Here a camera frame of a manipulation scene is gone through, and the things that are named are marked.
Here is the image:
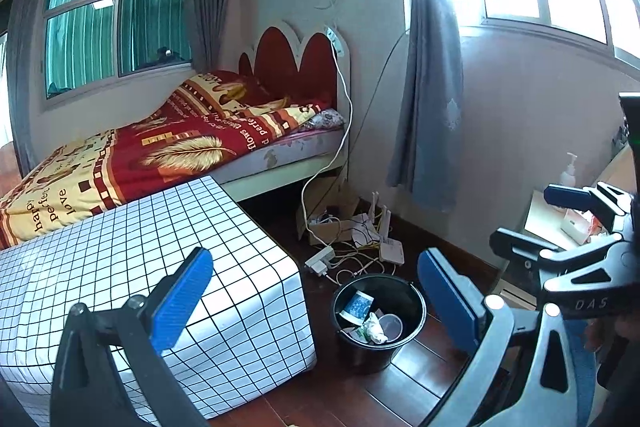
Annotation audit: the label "tied grey curtain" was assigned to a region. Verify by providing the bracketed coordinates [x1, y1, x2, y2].
[381, 0, 464, 214]

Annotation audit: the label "red white bed headboard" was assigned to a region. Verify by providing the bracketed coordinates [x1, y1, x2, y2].
[237, 20, 354, 118]

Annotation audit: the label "grey stained mattress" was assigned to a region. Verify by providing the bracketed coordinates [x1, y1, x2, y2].
[210, 126, 349, 186]

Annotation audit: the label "white router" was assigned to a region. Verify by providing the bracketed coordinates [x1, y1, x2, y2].
[350, 191, 406, 266]

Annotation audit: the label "floral pillow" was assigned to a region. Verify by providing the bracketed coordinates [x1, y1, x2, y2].
[305, 109, 347, 132]

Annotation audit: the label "white cable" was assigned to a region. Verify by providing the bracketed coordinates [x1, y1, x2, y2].
[300, 26, 354, 229]

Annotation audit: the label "white bed frame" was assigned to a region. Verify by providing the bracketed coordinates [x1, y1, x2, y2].
[225, 153, 349, 204]

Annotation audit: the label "clear pump bottle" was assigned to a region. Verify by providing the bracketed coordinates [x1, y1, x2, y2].
[558, 152, 580, 189]

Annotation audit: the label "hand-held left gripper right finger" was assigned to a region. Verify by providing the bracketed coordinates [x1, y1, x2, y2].
[416, 248, 600, 427]

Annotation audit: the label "tangled white cables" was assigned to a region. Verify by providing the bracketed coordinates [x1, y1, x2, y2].
[320, 237, 397, 289]

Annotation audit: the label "white checked tablecloth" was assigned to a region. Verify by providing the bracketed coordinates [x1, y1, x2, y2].
[0, 175, 320, 421]

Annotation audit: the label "red yellow printed blanket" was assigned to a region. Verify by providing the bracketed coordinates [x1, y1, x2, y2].
[0, 71, 327, 251]

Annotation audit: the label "black plastic bin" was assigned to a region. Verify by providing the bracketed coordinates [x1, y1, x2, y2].
[332, 273, 428, 371]

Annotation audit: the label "blue white patterned paper cup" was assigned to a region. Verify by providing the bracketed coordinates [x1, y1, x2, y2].
[340, 291, 375, 323]

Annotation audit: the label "clear plastic cup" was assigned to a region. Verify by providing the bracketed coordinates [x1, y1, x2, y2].
[377, 313, 404, 341]

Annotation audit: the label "wooden desk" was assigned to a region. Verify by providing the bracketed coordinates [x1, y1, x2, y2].
[522, 146, 640, 259]

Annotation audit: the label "window with green curtain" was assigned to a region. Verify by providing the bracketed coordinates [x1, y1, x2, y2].
[42, 0, 194, 100]

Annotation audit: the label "person's right hand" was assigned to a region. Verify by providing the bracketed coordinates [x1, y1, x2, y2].
[585, 313, 640, 389]

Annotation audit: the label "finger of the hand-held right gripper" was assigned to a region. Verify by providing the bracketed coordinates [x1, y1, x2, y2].
[489, 227, 567, 269]
[543, 181, 634, 229]

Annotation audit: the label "white tissue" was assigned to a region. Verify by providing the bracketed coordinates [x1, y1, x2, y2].
[362, 312, 391, 344]

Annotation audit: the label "white tissue pack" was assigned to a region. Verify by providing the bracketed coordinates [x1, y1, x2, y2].
[560, 209, 594, 243]

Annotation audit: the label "white power strip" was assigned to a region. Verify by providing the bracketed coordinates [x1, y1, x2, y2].
[304, 246, 336, 278]

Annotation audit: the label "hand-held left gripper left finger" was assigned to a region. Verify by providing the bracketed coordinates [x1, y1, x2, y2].
[50, 247, 215, 427]

